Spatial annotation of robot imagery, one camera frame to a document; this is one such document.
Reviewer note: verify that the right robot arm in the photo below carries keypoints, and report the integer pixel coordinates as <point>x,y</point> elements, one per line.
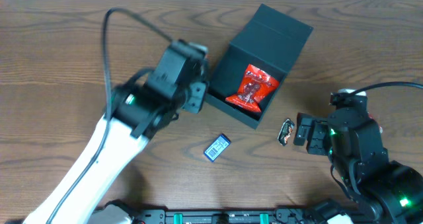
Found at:
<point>385,190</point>

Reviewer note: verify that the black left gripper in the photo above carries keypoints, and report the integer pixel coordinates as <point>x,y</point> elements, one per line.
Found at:
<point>197,96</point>

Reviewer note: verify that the red snack bag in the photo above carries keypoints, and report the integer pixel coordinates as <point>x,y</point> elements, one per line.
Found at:
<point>255,86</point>

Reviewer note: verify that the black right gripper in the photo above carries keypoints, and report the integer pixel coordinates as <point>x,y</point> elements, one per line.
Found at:
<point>317,137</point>

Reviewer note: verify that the small blue carton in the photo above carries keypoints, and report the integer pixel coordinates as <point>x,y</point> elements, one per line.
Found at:
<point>217,147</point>

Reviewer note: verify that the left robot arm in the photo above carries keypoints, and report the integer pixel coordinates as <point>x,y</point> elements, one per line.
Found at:
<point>148,102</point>

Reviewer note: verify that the black mounting rail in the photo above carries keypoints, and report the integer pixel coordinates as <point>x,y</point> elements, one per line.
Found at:
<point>275,216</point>

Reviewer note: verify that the dark green box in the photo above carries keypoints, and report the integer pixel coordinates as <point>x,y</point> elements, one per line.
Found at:
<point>256,63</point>

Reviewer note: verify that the black candy wrapper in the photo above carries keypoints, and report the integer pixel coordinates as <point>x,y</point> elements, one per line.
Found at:
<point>285,132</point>

